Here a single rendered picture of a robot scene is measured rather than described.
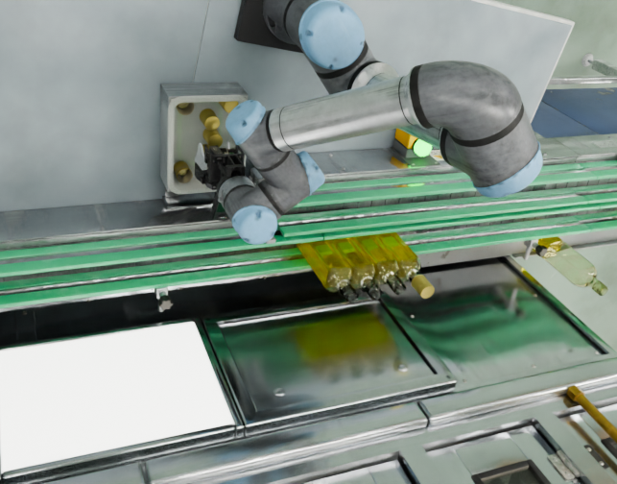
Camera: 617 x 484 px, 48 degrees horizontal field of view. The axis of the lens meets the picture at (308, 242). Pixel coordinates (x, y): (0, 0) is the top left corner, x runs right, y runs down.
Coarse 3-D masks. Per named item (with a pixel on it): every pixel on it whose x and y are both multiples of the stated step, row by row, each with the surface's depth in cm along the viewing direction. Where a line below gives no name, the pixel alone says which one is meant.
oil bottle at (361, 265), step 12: (336, 240) 160; (348, 240) 161; (348, 252) 156; (360, 252) 157; (348, 264) 153; (360, 264) 152; (372, 264) 153; (360, 276) 151; (372, 276) 152; (360, 288) 153
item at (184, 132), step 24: (192, 96) 142; (216, 96) 143; (240, 96) 145; (168, 120) 142; (192, 120) 152; (168, 144) 145; (192, 144) 155; (168, 168) 148; (192, 168) 158; (192, 192) 153
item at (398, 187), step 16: (432, 176) 170; (448, 176) 171; (464, 176) 172; (544, 176) 178; (560, 176) 179; (576, 176) 180; (592, 176) 181; (608, 176) 183; (320, 192) 156; (336, 192) 157; (352, 192) 157; (368, 192) 158; (384, 192) 159; (400, 192) 160; (416, 192) 161; (432, 192) 163; (448, 192) 165
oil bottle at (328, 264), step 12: (324, 240) 159; (312, 252) 157; (324, 252) 155; (336, 252) 156; (312, 264) 158; (324, 264) 151; (336, 264) 151; (324, 276) 152; (336, 276) 149; (348, 276) 150; (336, 288) 150
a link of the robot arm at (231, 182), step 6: (228, 180) 134; (234, 180) 134; (240, 180) 134; (246, 180) 135; (222, 186) 135; (228, 186) 133; (234, 186) 132; (222, 192) 134; (222, 198) 134; (222, 204) 135
